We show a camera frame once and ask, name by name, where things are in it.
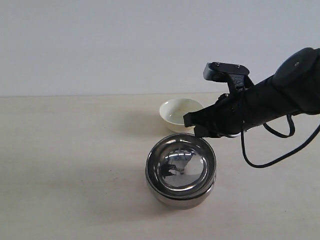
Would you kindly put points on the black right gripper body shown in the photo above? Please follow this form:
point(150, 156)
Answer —
point(249, 105)

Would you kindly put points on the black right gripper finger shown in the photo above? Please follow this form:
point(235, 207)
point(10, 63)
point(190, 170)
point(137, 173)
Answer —
point(206, 117)
point(202, 132)

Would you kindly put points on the cream white ceramic bowl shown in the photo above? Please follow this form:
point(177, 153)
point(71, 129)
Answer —
point(173, 110)

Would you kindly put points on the dimpled stainless steel bowl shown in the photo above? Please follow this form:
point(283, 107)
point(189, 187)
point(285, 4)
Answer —
point(181, 166)

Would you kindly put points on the smooth stainless steel bowl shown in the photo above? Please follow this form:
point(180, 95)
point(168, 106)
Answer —
point(184, 203)

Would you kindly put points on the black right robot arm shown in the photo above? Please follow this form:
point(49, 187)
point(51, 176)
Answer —
point(303, 67)

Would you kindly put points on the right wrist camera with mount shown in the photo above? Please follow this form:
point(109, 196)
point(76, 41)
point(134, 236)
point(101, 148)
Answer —
point(235, 75)

